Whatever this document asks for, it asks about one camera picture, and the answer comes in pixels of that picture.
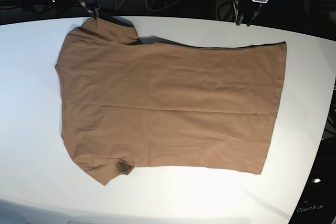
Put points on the brown T-shirt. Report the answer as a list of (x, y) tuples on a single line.
[(126, 104)]

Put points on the black OpenArm base plate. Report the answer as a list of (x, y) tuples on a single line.
[(317, 201)]

